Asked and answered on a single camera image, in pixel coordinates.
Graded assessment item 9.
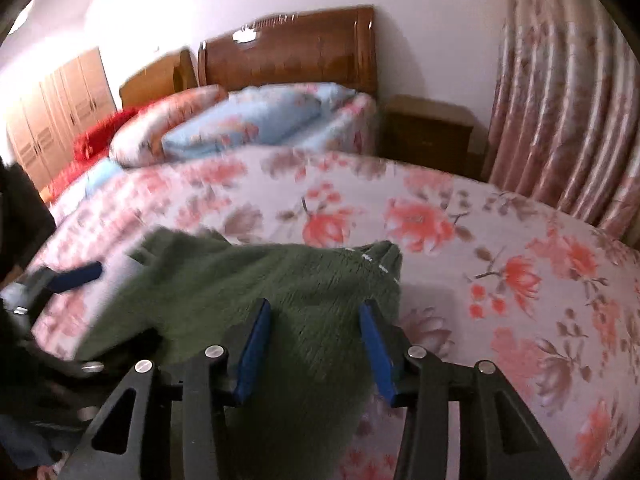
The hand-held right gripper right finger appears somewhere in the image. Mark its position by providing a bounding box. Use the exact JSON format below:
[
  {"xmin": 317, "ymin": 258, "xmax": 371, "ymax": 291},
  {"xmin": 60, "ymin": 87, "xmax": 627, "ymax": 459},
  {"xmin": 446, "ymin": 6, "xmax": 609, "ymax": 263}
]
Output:
[{"xmin": 358, "ymin": 300, "xmax": 573, "ymax": 480}]

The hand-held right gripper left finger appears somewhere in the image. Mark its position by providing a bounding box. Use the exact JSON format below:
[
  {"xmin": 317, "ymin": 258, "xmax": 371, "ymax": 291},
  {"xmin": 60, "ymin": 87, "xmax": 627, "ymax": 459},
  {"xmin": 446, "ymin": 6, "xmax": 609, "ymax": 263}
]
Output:
[{"xmin": 60, "ymin": 298, "xmax": 273, "ymax": 480}]

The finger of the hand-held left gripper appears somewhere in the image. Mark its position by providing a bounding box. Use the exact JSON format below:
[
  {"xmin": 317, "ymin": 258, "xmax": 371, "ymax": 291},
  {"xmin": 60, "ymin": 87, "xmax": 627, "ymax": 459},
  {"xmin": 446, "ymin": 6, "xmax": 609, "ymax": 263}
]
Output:
[
  {"xmin": 24, "ymin": 261, "xmax": 104, "ymax": 294},
  {"xmin": 80, "ymin": 329, "xmax": 162, "ymax": 377}
]

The green knit sweater white collar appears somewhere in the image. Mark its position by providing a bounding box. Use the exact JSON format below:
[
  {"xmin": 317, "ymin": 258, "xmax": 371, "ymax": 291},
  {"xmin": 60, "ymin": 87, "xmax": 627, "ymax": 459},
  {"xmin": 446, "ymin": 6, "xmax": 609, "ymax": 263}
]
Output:
[{"xmin": 75, "ymin": 227, "xmax": 405, "ymax": 480}]

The person's dark jacket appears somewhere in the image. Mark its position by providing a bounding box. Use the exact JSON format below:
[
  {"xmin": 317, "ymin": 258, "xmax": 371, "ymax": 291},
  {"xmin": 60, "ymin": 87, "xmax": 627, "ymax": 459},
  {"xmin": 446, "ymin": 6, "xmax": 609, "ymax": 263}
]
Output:
[{"xmin": 0, "ymin": 157, "xmax": 57, "ymax": 283}]

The light blue cloth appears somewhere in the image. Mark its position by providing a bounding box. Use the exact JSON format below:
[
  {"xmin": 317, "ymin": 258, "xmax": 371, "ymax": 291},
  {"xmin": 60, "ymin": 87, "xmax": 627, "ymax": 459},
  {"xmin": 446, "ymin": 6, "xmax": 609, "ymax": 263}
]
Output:
[{"xmin": 84, "ymin": 159, "xmax": 126, "ymax": 196}]

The floral pink bed sheet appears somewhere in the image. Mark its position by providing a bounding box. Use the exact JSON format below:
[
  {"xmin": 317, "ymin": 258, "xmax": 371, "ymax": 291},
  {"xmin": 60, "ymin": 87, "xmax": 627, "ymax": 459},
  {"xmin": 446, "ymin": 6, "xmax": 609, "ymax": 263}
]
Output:
[{"xmin": 30, "ymin": 92, "xmax": 640, "ymax": 480}]

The red fuzzy blanket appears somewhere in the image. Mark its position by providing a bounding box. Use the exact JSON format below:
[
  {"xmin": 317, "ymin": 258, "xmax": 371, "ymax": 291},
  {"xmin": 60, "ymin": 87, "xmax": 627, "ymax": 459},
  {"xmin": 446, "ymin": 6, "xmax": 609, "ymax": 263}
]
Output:
[{"xmin": 47, "ymin": 107, "xmax": 143, "ymax": 198}]

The wooden wardrobe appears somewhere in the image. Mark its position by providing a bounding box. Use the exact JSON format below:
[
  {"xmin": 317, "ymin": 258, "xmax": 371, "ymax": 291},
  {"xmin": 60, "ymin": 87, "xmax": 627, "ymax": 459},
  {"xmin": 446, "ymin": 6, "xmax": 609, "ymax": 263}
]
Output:
[{"xmin": 5, "ymin": 46, "xmax": 118, "ymax": 191}]

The orange floral pillow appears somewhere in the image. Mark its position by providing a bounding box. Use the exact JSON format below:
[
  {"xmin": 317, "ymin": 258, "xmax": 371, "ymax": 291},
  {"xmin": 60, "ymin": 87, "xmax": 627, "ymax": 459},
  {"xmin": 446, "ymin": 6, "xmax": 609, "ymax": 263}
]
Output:
[{"xmin": 109, "ymin": 85, "xmax": 230, "ymax": 168}]

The plain wooden headboard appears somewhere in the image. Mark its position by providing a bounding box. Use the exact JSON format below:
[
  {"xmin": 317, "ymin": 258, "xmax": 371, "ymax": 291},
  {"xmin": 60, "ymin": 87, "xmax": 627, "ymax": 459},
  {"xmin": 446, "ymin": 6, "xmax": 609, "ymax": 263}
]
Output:
[{"xmin": 119, "ymin": 49, "xmax": 198, "ymax": 110}]

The dark wooden nightstand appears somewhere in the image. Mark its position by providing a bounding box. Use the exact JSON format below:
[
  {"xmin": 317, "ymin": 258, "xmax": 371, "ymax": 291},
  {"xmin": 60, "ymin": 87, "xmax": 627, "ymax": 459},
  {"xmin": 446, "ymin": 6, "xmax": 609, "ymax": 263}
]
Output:
[{"xmin": 377, "ymin": 94, "xmax": 476, "ymax": 178}]

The light blue floral pillow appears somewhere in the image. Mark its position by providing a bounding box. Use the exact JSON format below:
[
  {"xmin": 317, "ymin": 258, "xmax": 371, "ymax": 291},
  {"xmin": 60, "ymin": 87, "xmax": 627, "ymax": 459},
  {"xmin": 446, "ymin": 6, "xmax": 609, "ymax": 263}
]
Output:
[{"xmin": 162, "ymin": 82, "xmax": 358, "ymax": 161}]

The glossy wooden headboard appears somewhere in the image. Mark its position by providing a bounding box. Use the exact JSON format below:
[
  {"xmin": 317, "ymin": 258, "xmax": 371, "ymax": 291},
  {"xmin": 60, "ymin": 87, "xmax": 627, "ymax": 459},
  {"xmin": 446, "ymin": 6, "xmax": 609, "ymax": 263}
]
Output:
[{"xmin": 197, "ymin": 5, "xmax": 377, "ymax": 96}]

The floral pink curtain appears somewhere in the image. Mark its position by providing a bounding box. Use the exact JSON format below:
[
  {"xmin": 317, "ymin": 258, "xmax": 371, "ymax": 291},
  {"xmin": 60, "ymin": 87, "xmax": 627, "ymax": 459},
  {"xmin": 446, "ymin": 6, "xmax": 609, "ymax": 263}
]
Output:
[{"xmin": 487, "ymin": 0, "xmax": 640, "ymax": 241}]

